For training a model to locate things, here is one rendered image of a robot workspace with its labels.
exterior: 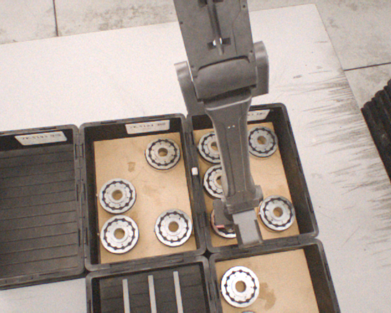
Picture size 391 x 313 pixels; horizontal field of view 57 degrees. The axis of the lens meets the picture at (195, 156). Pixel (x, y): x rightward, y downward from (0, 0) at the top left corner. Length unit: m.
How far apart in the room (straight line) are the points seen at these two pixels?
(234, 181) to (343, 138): 0.82
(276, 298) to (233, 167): 0.54
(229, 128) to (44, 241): 0.72
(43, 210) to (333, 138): 0.99
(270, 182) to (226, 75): 0.71
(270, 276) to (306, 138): 0.53
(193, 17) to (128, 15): 2.10
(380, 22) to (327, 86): 1.42
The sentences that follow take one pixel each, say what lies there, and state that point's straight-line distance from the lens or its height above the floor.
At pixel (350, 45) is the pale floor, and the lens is 2.63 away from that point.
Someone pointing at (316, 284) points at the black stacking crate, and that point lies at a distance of 1.07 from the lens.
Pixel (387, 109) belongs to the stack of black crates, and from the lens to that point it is 1.97.
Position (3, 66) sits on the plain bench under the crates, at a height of 0.70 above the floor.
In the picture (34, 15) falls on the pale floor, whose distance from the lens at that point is 2.61.
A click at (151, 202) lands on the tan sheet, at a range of 1.05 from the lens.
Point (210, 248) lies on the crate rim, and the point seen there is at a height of 0.93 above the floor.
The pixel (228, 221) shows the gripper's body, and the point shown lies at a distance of 0.91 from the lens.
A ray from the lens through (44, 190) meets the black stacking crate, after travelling 1.12.
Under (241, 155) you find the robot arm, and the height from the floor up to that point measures 1.33.
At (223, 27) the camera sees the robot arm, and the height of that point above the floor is 1.54.
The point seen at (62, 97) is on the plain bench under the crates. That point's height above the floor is 0.70.
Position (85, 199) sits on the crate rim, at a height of 0.92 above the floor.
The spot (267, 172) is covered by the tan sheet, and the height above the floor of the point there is 0.83.
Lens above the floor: 1.85
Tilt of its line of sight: 69 degrees down
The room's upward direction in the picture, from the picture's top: 11 degrees clockwise
